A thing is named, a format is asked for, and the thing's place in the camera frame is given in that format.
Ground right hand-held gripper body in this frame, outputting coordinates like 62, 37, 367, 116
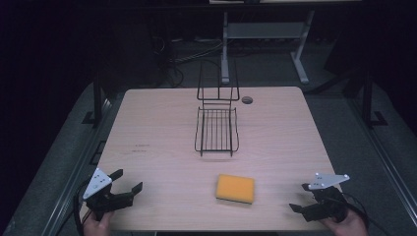
301, 172, 351, 224

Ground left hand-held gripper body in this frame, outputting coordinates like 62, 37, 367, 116
82, 167, 136, 221

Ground yellow sponge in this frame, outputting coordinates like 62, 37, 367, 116
214, 173, 256, 206

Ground black wire rack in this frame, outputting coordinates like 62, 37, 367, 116
194, 59, 241, 157

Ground person's right hand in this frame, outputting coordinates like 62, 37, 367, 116
320, 208, 369, 236

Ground person's left hand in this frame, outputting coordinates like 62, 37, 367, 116
83, 210, 115, 236

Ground grey metal stand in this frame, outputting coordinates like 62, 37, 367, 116
220, 9, 316, 86

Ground aluminium frame rail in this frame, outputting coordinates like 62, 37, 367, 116
40, 97, 114, 236
347, 97, 417, 219

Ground black cable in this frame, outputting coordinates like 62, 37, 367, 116
73, 179, 92, 236
342, 192, 394, 236

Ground black frame post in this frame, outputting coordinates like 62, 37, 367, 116
360, 63, 388, 130
81, 70, 105, 129

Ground bundle of floor cables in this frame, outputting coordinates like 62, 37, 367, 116
149, 33, 227, 89

